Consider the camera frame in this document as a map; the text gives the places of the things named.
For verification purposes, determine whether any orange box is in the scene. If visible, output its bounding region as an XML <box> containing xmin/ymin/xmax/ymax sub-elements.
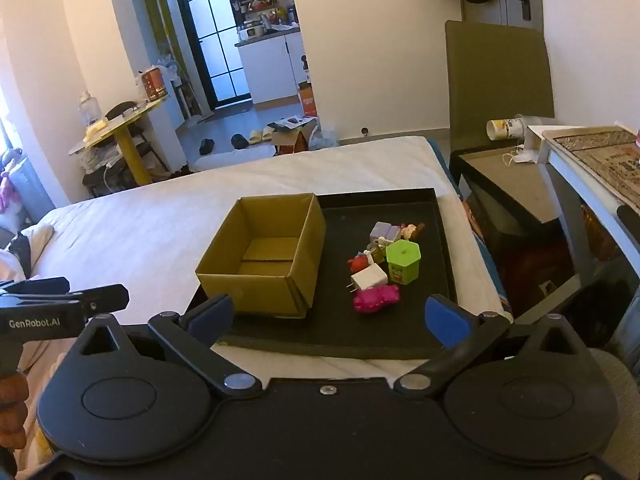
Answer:
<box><xmin>297</xmin><ymin>81</ymin><xmax>318</xmax><ymax>118</ymax></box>

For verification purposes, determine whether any printed paper cup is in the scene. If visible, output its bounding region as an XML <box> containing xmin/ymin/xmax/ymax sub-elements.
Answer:
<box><xmin>486</xmin><ymin>116</ymin><xmax>526</xmax><ymax>141</ymax></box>

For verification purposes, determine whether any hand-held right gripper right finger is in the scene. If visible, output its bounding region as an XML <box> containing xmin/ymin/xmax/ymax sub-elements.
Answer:
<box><xmin>394</xmin><ymin>295</ymin><xmax>591</xmax><ymax>401</ymax></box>

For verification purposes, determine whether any pink plush toy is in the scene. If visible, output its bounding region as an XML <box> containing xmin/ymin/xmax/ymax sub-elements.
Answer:
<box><xmin>353</xmin><ymin>283</ymin><xmax>402</xmax><ymax>314</ymax></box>

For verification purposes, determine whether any green hexagonal container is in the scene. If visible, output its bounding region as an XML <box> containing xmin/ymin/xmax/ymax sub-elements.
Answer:
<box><xmin>385</xmin><ymin>240</ymin><xmax>421</xmax><ymax>285</ymax></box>

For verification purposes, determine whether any black side table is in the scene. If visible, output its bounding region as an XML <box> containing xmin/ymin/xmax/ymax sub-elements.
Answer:
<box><xmin>449</xmin><ymin>146</ymin><xmax>581</xmax><ymax>318</ymax></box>

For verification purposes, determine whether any white kitchen cabinet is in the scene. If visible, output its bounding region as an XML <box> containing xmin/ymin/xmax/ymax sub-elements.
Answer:
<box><xmin>236</xmin><ymin>32</ymin><xmax>307</xmax><ymax>106</ymax></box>

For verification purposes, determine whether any black glass door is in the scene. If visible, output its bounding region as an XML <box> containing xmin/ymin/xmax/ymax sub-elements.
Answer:
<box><xmin>171</xmin><ymin>0</ymin><xmax>253</xmax><ymax>111</ymax></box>

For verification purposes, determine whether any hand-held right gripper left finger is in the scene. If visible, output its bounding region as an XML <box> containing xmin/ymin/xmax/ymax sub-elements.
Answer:
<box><xmin>67</xmin><ymin>294</ymin><xmax>263</xmax><ymax>401</ymax></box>

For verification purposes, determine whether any white desk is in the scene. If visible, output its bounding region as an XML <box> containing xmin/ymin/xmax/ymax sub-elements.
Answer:
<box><xmin>525</xmin><ymin>125</ymin><xmax>640</xmax><ymax>286</ymax></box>

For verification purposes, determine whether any clear plastic bag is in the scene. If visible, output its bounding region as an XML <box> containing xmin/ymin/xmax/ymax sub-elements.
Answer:
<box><xmin>309</xmin><ymin>125</ymin><xmax>342</xmax><ymax>150</ymax></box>

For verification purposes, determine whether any beige bedding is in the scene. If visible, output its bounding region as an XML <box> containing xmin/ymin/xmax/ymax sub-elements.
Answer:
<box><xmin>0</xmin><ymin>222</ymin><xmax>53</xmax><ymax>281</ymax></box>

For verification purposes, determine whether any white bed mattress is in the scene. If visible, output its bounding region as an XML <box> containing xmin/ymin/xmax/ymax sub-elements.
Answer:
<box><xmin>30</xmin><ymin>136</ymin><xmax>511</xmax><ymax>381</ymax></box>

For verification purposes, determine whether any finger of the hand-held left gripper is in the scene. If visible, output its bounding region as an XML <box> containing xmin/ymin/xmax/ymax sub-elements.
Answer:
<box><xmin>70</xmin><ymin>284</ymin><xmax>130</xmax><ymax>317</ymax></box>

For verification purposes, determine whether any printed board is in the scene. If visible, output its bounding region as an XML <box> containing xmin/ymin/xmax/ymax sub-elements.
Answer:
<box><xmin>542</xmin><ymin>127</ymin><xmax>640</xmax><ymax>211</ymax></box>

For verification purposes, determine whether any purple toy box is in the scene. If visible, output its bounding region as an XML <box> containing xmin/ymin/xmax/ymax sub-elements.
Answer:
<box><xmin>370</xmin><ymin>221</ymin><xmax>402</xmax><ymax>243</ymax></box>

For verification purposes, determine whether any olive chair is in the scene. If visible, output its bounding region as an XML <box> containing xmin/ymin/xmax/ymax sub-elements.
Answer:
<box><xmin>445</xmin><ymin>20</ymin><xmax>556</xmax><ymax>153</ymax></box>

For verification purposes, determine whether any pink cloth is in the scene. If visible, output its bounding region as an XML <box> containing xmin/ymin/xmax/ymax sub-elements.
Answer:
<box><xmin>0</xmin><ymin>150</ymin><xmax>23</xmax><ymax>213</ymax></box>

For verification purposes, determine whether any cardboard box with flaps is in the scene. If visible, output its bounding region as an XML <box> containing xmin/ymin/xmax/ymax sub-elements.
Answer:
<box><xmin>266</xmin><ymin>116</ymin><xmax>318</xmax><ymax>157</ymax></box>

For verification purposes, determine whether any person's left hand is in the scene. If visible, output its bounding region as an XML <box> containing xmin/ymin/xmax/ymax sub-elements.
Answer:
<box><xmin>0</xmin><ymin>370</ymin><xmax>29</xmax><ymax>456</ymax></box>

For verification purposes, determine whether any glass jar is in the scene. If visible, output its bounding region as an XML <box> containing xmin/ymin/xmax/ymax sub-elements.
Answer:
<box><xmin>77</xmin><ymin>91</ymin><xmax>103</xmax><ymax>128</ymax></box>

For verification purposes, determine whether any grey storage bin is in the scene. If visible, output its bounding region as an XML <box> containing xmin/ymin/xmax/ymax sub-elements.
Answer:
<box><xmin>10</xmin><ymin>157</ymin><xmax>56</xmax><ymax>221</ymax></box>

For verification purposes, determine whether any red box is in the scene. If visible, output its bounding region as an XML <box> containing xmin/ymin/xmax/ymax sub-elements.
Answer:
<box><xmin>141</xmin><ymin>66</ymin><xmax>168</xmax><ymax>101</ymax></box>

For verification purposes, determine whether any white charger plug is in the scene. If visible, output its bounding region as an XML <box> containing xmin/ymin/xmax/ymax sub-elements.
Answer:
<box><xmin>346</xmin><ymin>266</ymin><xmax>388</xmax><ymax>294</ymax></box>

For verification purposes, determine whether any cluttered kitchen shelf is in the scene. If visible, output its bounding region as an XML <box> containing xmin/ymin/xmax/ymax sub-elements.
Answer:
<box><xmin>227</xmin><ymin>0</ymin><xmax>301</xmax><ymax>31</ymax></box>

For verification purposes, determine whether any black tray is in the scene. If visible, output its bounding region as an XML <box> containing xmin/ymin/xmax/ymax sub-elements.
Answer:
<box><xmin>184</xmin><ymin>188</ymin><xmax>458</xmax><ymax>361</ymax></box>

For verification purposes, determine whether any yellow round table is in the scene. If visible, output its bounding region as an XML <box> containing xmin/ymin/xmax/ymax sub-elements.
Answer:
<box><xmin>67</xmin><ymin>96</ymin><xmax>168</xmax><ymax>186</ymax></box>

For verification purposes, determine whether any stack of papers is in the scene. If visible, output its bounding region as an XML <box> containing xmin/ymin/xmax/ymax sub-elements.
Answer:
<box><xmin>77</xmin><ymin>142</ymin><xmax>126</xmax><ymax>171</ymax></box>

